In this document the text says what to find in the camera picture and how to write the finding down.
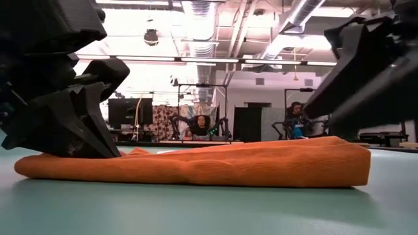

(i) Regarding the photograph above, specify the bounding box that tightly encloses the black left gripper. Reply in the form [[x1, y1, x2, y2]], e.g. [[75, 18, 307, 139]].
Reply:
[[0, 52, 131, 159]]

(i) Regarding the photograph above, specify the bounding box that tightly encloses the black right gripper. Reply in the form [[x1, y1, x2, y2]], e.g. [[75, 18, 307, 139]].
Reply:
[[303, 0, 418, 138]]

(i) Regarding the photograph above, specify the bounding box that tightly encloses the orange towel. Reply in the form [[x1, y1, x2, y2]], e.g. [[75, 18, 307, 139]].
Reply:
[[14, 135, 372, 189]]

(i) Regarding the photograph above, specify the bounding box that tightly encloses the black monitor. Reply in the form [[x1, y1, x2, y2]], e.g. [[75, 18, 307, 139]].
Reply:
[[107, 97, 153, 130]]

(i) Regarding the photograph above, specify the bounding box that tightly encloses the black desk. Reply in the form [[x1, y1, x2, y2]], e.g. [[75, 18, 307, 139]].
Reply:
[[359, 130, 411, 148]]

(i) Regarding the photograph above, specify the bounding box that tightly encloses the patterned hanging cloth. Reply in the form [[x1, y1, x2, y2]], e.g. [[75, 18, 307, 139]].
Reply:
[[152, 103, 218, 141]]

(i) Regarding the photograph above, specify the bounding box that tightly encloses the person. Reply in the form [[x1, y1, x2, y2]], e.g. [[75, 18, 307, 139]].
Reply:
[[191, 114, 212, 137], [286, 101, 313, 140]]

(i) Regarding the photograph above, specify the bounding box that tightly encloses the ceiling light bar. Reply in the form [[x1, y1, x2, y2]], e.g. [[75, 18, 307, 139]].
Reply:
[[76, 54, 337, 67]]

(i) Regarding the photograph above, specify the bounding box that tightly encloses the black cabinet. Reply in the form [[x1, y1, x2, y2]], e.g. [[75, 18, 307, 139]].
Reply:
[[233, 102, 272, 143]]

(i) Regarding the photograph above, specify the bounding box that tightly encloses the black frame stand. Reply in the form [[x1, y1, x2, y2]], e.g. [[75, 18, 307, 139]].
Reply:
[[283, 87, 315, 108], [176, 83, 229, 142]]

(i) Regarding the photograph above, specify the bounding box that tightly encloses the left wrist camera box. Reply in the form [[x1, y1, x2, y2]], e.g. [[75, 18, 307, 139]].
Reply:
[[0, 0, 108, 56]]

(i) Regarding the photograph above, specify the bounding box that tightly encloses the silver ventilation duct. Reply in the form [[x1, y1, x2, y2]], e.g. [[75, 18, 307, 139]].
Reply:
[[181, 0, 217, 102], [257, 0, 327, 71]]

